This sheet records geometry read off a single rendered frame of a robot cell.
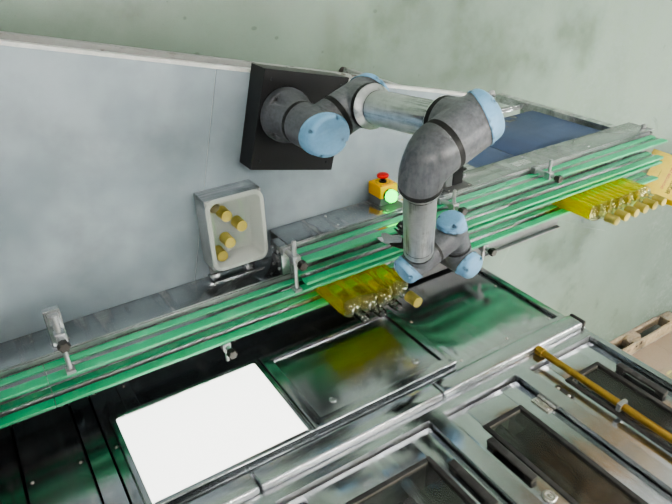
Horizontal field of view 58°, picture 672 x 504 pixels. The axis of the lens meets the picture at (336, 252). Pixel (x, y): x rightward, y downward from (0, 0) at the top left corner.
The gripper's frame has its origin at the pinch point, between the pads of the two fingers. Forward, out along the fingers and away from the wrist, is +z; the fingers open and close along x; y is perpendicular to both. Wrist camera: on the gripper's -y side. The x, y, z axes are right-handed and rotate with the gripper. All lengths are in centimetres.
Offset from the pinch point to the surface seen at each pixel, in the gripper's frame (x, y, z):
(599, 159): -77, -67, -3
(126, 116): 28, 73, 26
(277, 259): 32.1, 16.2, 11.3
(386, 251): 8.2, -8.1, 1.0
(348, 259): 18.0, -0.9, 4.7
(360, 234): 9.7, 2.0, 4.9
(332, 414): 53, 7, -33
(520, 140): -72, -65, 31
